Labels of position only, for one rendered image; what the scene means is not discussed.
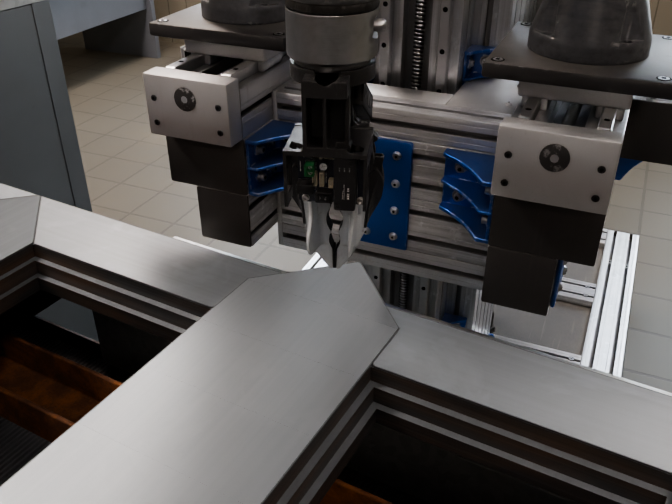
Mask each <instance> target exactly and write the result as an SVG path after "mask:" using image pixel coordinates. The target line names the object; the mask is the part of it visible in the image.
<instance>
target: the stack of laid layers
mask: <svg viewBox="0 0 672 504"><path fill-rule="evenodd" d="M39 290H43V291H45V292H48V293H50V294H53V295H55V296H58V297H60V298H63V299H66V300H68V301H71V302H73V303H76V304H78V305H81V306H83V307H86V308H88V309H91V310H93V311H96V312H98V313H101V314H103V315H106V316H108V317H111V318H113V319H116V320H119V321H121V322H124V323H126V324H129V325H131V326H134V327H136V328H139V329H141V330H144V331H146V332H149V333H151V334H154V335H156V336H159V337H161V338H164V339H166V340H169V341H171V342H173V341H174V340H175V339H176V338H177V337H178V336H180V335H181V334H182V333H183V332H184V331H185V330H187V329H188V328H189V327H190V326H191V325H193V324H194V323H195V322H196V321H197V320H198V319H200V318H201V317H202V316H203V315H204V314H206V313H207V312H208V311H209V310H210V309H212V308H209V307H207V306H204V305H201V304H198V303H196V302H193V301H190V300H187V299H184V298H182V297H179V296H176V295H173V294H171V293H168V292H165V291H162V290H159V289H157V288H154V287H151V286H148V285H146V284H143V283H140V282H137V281H134V280H132V279H129V278H126V277H123V276H121V275H118V274H115V273H112V272H110V271H107V270H104V269H101V268H98V267H96V266H93V265H90V264H87V263H85V262H82V261H79V260H76V259H73V258H71V257H68V256H65V255H62V254H60V253H57V252H54V251H51V250H48V249H46V248H43V247H40V246H37V245H35V244H34V242H33V243H32V244H30V245H29V246H27V247H25V248H23V249H21V250H20V251H18V252H16V253H14V254H12V255H11V256H9V257H7V258H5V259H3V260H2V261H0V315H1V314H2V313H4V312H6V311H7V310H9V309H10V308H12V307H14V306H15V305H17V304H18V303H20V302H22V301H23V300H25V299H26V298H28V297H30V296H31V295H33V294H34V293H36V292H38V291H39ZM375 423H378V424H381V425H383V426H386V427H388V428H391V429H393V430H396V431H398V432H401V433H404V434H406V435H409V436H411V437H414V438H416V439H419V440H421V441H424V442H426V443H429V444H431V445H434V446H436V447H439V448H441V449H444V450H446V451H449V452H451V453H454V454H457V455H459V456H462V457H464V458H467V459H469V460H472V461H474V462H477V463H479V464H482V465H484V466H487V467H489V468H492V469H494V470H497V471H499V472H502V473H504V474H507V475H509V476H512V477H515V478H517V479H520V480H522V481H525V482H527V483H530V484H532V485H535V486H537V487H540V488H542V489H545V490H547V491H550V492H552V493H555V494H557V495H560V496H562V497H565V498H567V499H570V500H573V501H575V502H578V503H580V504H672V474H670V473H667V472H664V471H662V470H659V469H656V468H653V467H651V466H648V465H645V464H642V463H639V462H637V461H634V460H631V459H628V458H626V457H623V456H620V455H617V454H614V453H612V452H609V451H606V450H603V449H601V448H598V447H595V446H592V445H590V444H587V443H584V442H581V441H578V440H576V439H573V438H570V437H567V436H565V435H562V434H559V433H556V432H553V431H551V430H548V429H545V428H542V427H540V426H537V425H534V424H531V423H528V422H526V421H523V420H520V419H517V418H515V417H512V416H509V415H506V414H504V413H501V412H498V411H495V410H492V409H490V408H487V407H484V406H481V405H479V404H476V403H473V402H470V401H467V400H465V399H462V398H459V397H456V396H454V395H451V394H448V393H445V392H442V391H440V390H437V389H434V388H431V387H429V386H426V385H423V384H420V383H417V382H415V381H412V380H409V379H406V378H404V377H401V376H398V375H395V374H393V373H390V372H387V371H384V370H381V369H379V368H376V367H374V366H373V364H371V366H370V367H369V368H368V369H367V371H366V372H365V373H364V375H363V376H362V377H361V378H360V380H359V381H358V382H357V384H356V385H355V386H354V387H353V389H352V390H351V391H350V393H349V394H348V395H347V396H346V398H345V399H344V400H343V402H342V403H341V404H340V405H339V407H338V408H337V409H336V411H335V412H334V413H333V415H332V416H331V417H330V418H329V420H328V421H327V422H326V424H325V425H324V426H323V427H322V429H321V430H320V431H319V433H318V434H317V435H316V436H315V438H314V439H313V440H312V442H311V443H310V444H309V445H308V447H307V448H306V449H305V451H304V452H303V453H302V454H301V456H300V457H299V458H298V459H297V461H296V462H295V463H294V465H293V466H292V467H291V468H290V470H289V471H288V472H287V473H286V475H285V476H284V477H283V479H282V480H281V481H280V482H279V484H278V485H277V486H276V488H275V489H274V490H273V491H272V493H271V494H270V495H269V496H268V498H267V499H266V500H265V502H264V503H263V504H319V503H320V502H321V501H322V499H323V498H324V496H325V495H326V493H327V492H328V491H329V489H330V488H331V486H332V485H333V483H334V482H335V481H336V479H337V478H338V476H339V475H340V473H341V472H342V471H343V469H344V468H345V466H346V465H347V463H348V462H349V461H350V459H351V458H352V456H353V455H354V453H355V452H356V451H357V449H358V448H359V446H360V445H361V443H362V442H363V441H364V439H365V438H366V436H367V435H368V433H369V432H370V431H371V429H372V428H373V426H374V425H375Z"/></svg>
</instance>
